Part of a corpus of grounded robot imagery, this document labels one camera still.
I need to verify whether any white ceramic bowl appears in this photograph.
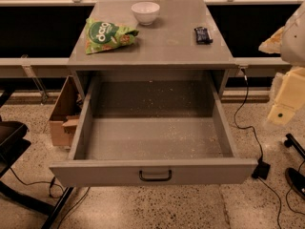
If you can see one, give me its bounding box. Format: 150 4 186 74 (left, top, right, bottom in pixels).
132 2 160 26

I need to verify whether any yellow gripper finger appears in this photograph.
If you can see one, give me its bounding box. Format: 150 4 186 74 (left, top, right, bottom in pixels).
267 67 305 126
258 27 284 54

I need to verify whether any black drawer handle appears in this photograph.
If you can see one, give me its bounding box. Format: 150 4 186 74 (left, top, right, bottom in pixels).
139 170 173 182

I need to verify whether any black stand base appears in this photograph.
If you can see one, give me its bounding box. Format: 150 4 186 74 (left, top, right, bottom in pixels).
283 133 305 201

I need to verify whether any green snack bag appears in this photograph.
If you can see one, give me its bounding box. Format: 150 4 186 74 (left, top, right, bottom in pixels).
85 18 139 54

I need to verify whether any open grey top drawer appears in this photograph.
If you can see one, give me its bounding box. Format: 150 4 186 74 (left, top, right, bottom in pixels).
51 72 257 187

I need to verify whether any black power cable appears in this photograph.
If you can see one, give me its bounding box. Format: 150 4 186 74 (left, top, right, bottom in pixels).
234 66 284 229

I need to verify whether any black power adapter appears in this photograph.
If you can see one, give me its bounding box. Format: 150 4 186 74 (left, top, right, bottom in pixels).
252 158 271 179

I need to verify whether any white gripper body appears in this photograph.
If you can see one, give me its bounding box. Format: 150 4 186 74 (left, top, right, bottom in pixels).
280 4 305 67

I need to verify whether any brown cardboard box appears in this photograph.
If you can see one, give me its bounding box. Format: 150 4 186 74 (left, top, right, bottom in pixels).
49 76 80 146

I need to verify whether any grey metal rail frame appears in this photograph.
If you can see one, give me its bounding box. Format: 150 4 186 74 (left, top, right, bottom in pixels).
1 0 304 94

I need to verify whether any grey metal cabinet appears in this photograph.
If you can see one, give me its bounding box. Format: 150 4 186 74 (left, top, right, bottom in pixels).
68 0 235 94

